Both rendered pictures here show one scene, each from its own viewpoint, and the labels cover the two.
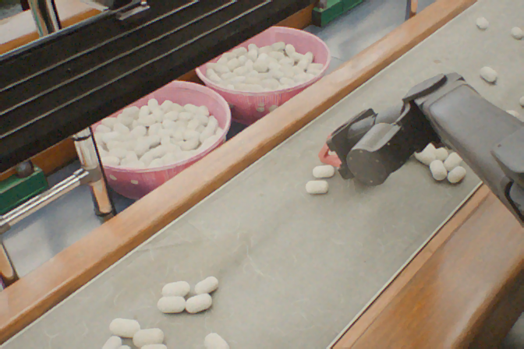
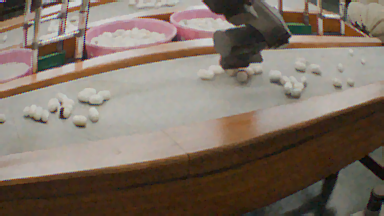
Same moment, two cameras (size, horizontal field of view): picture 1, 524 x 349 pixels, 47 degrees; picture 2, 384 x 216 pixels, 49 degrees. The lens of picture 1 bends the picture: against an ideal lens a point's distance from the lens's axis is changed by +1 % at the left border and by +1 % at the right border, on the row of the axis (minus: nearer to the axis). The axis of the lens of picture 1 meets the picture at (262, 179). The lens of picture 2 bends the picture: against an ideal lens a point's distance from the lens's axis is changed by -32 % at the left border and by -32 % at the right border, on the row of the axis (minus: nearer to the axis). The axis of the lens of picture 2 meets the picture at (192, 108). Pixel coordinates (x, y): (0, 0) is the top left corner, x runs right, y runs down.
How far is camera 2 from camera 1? 59 cm
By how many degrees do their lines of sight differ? 19
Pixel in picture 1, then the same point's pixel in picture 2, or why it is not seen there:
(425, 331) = (215, 134)
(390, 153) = (233, 34)
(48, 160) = (70, 49)
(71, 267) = (54, 73)
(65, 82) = not seen: outside the picture
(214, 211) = (131, 73)
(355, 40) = not seen: hidden behind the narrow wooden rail
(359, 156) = (218, 35)
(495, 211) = (301, 105)
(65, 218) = not seen: hidden behind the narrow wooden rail
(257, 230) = (150, 84)
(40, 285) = (41, 76)
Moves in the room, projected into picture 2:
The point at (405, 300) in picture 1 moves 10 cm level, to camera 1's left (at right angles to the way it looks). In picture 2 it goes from (215, 122) to (158, 111)
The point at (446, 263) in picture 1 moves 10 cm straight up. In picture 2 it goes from (256, 115) to (260, 63)
